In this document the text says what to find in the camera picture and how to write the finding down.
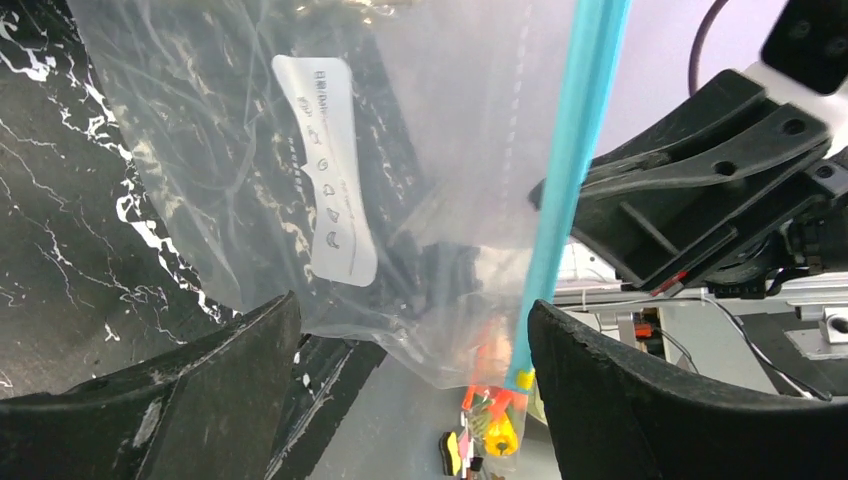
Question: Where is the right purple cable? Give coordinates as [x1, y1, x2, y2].
[687, 0, 730, 97]

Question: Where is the clear zip top bag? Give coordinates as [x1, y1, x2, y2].
[70, 1, 631, 393]

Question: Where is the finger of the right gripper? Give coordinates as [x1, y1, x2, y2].
[572, 151, 830, 291]
[529, 68, 833, 213]

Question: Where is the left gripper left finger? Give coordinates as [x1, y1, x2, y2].
[1, 294, 301, 479]

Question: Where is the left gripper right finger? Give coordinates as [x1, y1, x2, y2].
[528, 300, 847, 479]

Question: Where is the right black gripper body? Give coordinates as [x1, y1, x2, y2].
[705, 165, 847, 299]

